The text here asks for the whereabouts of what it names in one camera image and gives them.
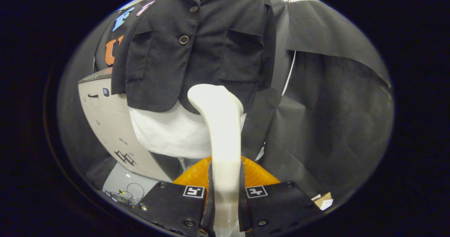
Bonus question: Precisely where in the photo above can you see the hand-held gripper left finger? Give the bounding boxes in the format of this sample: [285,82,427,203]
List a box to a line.
[131,156,216,237]

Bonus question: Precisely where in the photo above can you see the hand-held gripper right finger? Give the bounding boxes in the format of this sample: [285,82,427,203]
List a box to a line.
[238,155,324,237]

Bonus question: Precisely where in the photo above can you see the black blazer jacket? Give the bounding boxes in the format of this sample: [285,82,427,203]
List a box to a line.
[111,0,277,115]

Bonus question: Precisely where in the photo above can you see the cardboard box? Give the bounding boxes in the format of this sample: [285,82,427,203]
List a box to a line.
[314,192,334,210]

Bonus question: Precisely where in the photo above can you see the white mannequin torso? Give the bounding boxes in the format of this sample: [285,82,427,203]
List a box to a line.
[128,0,246,159]

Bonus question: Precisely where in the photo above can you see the grey cabinet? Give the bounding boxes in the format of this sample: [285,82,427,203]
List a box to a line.
[78,68,173,182]

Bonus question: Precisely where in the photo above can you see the black backdrop cloth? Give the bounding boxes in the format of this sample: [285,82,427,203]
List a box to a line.
[58,0,393,199]

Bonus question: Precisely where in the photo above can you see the thin floor cables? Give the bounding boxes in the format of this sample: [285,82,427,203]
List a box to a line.
[105,182,145,206]

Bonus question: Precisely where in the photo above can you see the white cord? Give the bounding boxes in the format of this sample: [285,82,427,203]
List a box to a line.
[281,50,296,97]

